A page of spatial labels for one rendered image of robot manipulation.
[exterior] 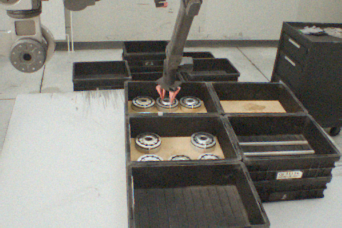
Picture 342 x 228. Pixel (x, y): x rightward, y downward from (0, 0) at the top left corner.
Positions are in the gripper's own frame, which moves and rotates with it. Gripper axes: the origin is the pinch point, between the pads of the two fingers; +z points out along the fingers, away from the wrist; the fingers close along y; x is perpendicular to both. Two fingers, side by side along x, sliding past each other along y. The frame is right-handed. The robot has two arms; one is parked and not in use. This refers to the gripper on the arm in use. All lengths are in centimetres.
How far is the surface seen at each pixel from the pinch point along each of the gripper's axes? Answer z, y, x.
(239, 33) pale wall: 69, 76, -312
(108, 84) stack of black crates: 33, 71, -42
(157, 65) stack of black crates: 39, 68, -100
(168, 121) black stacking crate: -3.8, -12.9, 20.5
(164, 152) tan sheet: 4.0, -17.6, 30.0
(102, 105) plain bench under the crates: 17.3, 38.4, 1.4
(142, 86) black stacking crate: -3.5, 12.6, 2.4
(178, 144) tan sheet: 4.0, -19.2, 21.8
